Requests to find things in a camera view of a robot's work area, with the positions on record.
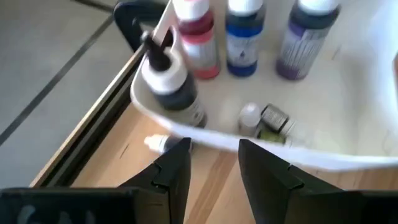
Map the small olive yellow dropper bottle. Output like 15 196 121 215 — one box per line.
238 102 287 146

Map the black aluminium table frame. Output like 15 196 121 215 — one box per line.
29 0 175 189

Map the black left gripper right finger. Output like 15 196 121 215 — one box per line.
238 138 362 224

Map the large blue food coloring bottle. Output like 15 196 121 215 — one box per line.
225 0 267 78

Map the large purple food coloring bottle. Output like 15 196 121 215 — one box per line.
275 0 341 81

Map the white plastic storage bin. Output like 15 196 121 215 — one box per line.
130 0 398 172

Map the large pink food coloring bottle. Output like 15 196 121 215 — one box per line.
172 0 221 80

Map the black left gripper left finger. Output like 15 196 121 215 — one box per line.
119 136 193 224

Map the large black food coloring bottle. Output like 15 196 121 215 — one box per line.
139 30 208 128

